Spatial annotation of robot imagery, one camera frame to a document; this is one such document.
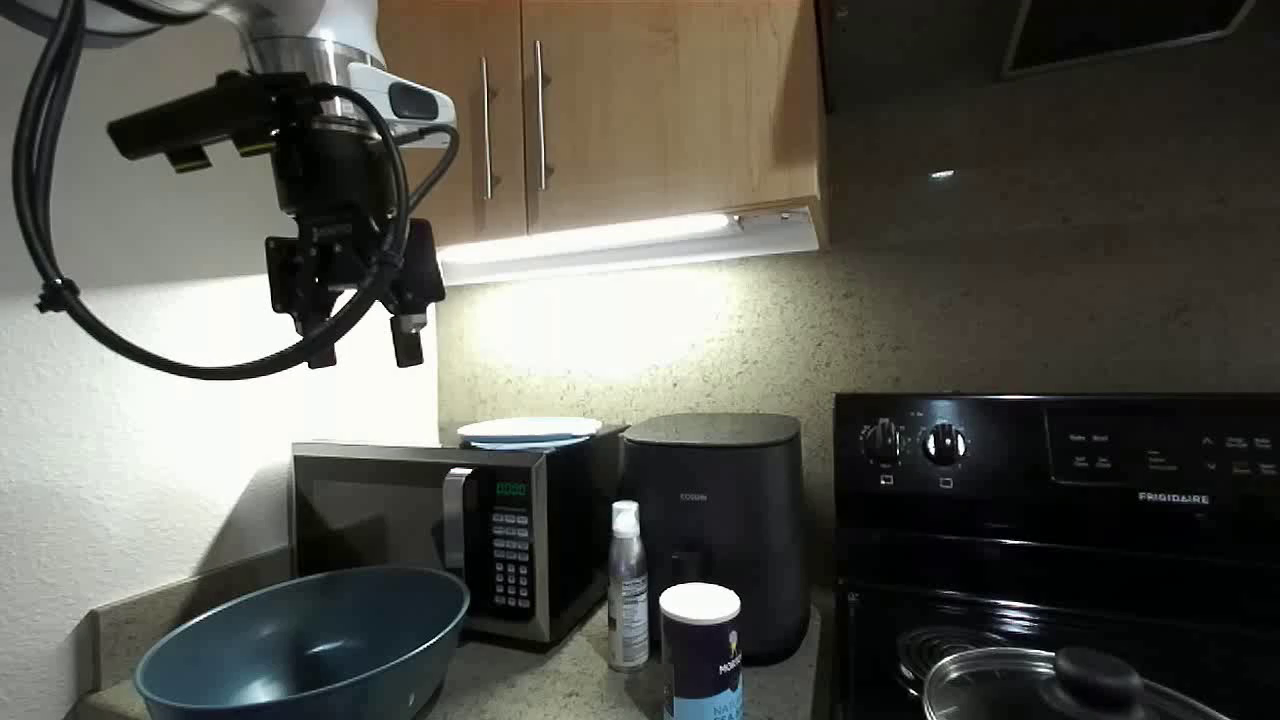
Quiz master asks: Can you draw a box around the wooden upper cabinet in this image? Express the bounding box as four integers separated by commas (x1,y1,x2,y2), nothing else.
375,0,824,247

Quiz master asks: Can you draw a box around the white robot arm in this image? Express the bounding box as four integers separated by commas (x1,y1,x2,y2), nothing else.
217,0,460,370

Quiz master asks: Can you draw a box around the white spray bottle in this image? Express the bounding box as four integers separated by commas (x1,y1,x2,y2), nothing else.
608,502,647,673

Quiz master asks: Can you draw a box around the light blue plate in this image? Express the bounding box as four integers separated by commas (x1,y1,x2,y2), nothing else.
456,417,603,449

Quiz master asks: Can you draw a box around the black electric stove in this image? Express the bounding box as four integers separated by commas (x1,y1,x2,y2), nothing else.
832,394,1280,720

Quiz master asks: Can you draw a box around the stainless steel microwave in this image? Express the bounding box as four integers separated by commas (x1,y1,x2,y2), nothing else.
291,427,625,648

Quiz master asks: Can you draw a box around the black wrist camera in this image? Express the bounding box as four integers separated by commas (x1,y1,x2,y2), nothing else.
107,72,320,171

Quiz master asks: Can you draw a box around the large blue bowl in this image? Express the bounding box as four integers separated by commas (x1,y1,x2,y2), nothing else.
133,567,470,720

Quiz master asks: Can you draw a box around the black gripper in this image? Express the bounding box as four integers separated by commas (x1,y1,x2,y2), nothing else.
262,130,426,370

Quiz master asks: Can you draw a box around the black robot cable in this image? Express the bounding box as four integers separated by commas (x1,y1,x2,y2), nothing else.
9,0,463,386

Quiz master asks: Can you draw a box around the black range hood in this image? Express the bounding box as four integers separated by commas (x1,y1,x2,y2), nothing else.
815,0,1270,116

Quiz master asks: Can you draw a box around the under-cabinet light strip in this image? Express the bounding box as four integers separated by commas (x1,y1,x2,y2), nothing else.
434,207,821,289

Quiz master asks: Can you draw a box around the blue canister white lid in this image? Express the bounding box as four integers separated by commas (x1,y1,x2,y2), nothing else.
661,582,745,720

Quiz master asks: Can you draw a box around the black air fryer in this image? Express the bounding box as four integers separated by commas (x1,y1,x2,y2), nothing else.
625,414,809,664

